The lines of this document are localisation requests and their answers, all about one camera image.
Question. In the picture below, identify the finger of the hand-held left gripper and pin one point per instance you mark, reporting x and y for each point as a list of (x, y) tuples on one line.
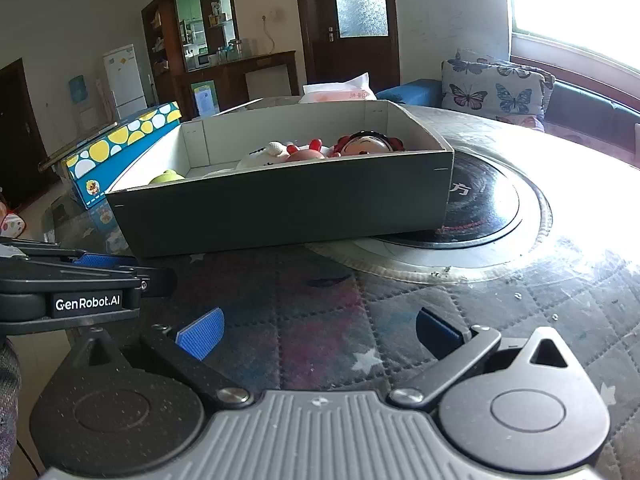
[(100, 260)]

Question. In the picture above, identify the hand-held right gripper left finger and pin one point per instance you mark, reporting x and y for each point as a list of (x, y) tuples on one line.
[(200, 334)]

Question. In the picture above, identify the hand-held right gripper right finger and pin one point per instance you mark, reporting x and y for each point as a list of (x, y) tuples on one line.
[(439, 332)]

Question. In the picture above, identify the yellow-green round toy figure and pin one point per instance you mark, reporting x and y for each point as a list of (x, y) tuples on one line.
[(167, 177)]

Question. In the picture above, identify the dark cardboard box white inside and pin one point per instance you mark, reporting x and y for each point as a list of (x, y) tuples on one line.
[(280, 210)]

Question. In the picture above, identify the big-head doll red dress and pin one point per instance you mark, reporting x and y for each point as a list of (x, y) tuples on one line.
[(367, 145)]

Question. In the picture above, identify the pink round toy figure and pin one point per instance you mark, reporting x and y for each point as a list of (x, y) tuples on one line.
[(302, 155)]

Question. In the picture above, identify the person's left forearm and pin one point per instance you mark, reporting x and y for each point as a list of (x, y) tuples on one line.
[(7, 400)]

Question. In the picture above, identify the red white small bag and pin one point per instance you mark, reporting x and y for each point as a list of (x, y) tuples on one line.
[(12, 224)]

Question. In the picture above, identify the blue box yellow white dots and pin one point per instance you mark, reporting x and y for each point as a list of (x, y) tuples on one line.
[(120, 150)]

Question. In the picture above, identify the black glass turntable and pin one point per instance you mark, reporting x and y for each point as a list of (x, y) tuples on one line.
[(480, 205)]

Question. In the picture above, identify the plain dark wooden door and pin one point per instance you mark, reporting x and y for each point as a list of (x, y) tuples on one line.
[(20, 130)]

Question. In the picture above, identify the water dispenser blue bottle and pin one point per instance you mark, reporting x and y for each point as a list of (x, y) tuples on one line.
[(79, 95)]

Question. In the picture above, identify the white refrigerator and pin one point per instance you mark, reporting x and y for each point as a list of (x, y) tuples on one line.
[(125, 80)]

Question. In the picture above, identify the white plush rabbit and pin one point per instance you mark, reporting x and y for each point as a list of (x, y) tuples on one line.
[(262, 156)]

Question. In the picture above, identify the blue white paper sheet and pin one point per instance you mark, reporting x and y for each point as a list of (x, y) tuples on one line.
[(205, 97)]

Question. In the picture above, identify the white microwave oven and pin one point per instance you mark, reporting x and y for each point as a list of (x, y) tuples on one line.
[(203, 61)]

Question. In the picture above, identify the tall wooden display cabinet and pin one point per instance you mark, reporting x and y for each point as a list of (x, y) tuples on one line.
[(165, 35)]

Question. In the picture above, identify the blue sofa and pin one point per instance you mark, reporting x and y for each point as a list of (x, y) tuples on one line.
[(415, 92)]

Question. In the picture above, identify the dark wooden sideboard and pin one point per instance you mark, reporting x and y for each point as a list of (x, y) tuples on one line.
[(265, 77)]

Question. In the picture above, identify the butterfly print pillow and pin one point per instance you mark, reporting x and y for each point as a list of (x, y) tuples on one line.
[(495, 91)]

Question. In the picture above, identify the pink white tissue pack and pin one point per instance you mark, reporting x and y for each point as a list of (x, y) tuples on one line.
[(340, 91)]

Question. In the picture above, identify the dark wooden door frosted glass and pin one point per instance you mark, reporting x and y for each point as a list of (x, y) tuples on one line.
[(320, 55)]

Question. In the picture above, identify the large window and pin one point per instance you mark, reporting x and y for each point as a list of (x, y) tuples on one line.
[(580, 0)]

